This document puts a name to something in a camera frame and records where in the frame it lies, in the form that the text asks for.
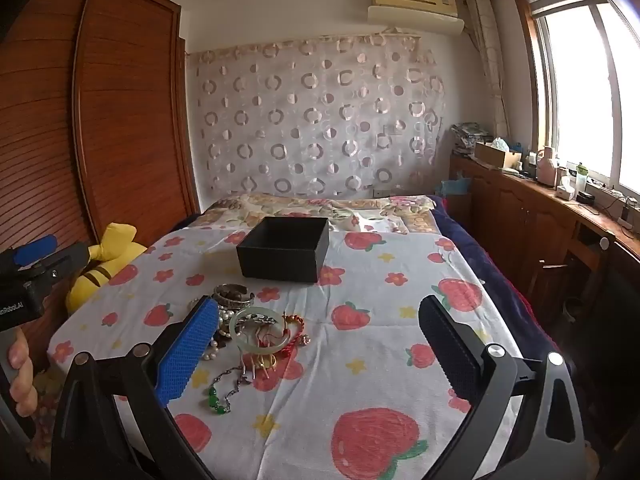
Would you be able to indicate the teal bag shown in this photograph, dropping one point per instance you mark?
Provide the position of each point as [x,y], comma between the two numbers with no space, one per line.
[455,186]

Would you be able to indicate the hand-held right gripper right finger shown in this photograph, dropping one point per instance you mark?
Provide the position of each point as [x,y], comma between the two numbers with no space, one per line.
[450,347]

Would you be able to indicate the gold earrings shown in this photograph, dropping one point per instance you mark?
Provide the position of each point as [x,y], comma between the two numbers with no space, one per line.
[270,361]

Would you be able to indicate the white tissue box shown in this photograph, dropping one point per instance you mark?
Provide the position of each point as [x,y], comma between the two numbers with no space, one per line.
[566,191]

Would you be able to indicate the yellow plush toy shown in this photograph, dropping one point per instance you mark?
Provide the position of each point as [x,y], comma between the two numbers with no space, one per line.
[105,272]

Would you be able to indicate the window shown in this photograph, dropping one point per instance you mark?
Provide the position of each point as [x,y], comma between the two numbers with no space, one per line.
[585,85]

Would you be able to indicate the black square box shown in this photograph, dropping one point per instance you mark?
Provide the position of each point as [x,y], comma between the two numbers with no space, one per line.
[285,250]

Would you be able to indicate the long wooden cabinet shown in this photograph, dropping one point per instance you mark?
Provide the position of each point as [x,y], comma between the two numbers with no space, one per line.
[540,220]

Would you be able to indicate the strawberry print bed sheet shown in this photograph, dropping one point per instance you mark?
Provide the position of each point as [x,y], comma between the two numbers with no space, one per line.
[340,370]

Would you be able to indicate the cardboard box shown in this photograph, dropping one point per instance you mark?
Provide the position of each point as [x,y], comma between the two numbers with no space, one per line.
[495,155]

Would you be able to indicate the wall air conditioner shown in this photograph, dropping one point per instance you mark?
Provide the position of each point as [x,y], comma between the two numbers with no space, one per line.
[415,7]

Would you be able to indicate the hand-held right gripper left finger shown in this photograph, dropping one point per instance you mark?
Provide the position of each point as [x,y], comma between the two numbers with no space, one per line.
[187,350]

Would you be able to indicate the floral quilt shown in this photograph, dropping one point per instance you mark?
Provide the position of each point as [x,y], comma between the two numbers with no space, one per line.
[320,210]

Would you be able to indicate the window curtain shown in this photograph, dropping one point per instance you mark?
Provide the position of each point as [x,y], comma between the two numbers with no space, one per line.
[487,55]

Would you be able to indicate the pink kettle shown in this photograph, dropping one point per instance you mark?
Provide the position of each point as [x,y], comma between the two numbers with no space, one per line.
[546,166]

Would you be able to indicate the green cap bottle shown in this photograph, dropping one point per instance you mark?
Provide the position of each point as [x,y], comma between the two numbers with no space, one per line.
[581,176]

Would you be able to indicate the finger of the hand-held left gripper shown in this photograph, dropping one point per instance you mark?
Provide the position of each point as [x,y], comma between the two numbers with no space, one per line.
[35,250]
[70,260]

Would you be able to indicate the person's left hand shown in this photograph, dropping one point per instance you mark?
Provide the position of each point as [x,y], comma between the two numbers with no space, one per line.
[22,390]

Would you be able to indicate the dark blue blanket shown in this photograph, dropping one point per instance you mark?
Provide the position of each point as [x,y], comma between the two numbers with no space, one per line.
[482,265]

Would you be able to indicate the stack of newspapers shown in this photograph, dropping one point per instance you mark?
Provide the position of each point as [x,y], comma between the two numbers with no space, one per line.
[467,135]

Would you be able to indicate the brown wooden wardrobe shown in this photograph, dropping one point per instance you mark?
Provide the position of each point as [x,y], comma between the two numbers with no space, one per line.
[100,130]

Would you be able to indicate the circle pattern wall curtain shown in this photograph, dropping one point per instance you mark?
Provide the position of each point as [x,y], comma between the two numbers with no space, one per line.
[315,115]

